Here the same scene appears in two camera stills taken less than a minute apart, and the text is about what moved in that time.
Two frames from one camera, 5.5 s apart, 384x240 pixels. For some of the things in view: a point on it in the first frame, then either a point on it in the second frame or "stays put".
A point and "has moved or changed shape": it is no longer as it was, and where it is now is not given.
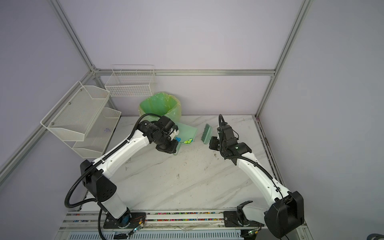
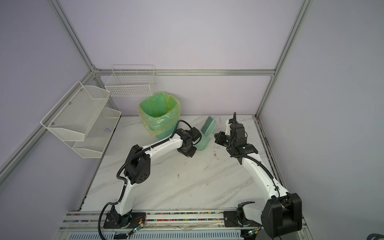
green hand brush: [207, 134] -> [208, 126]
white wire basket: [131, 80] stays put
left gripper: [172, 149] -> [191, 154]
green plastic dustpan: [185, 132] has moved or changed shape
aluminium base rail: [83, 224] stays put
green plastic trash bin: [162, 103] stays put
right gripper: [211, 145] -> [218, 138]
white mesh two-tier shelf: [80, 119] stays put
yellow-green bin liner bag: [162, 104] stays put
